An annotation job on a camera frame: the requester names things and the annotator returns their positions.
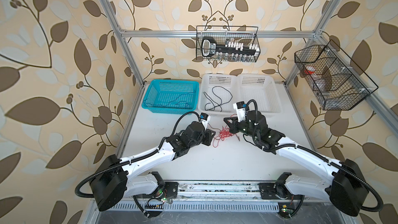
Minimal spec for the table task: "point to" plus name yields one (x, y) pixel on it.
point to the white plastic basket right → (264, 89)
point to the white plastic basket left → (218, 93)
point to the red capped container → (309, 70)
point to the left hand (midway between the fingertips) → (215, 131)
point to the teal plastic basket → (170, 96)
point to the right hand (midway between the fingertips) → (224, 120)
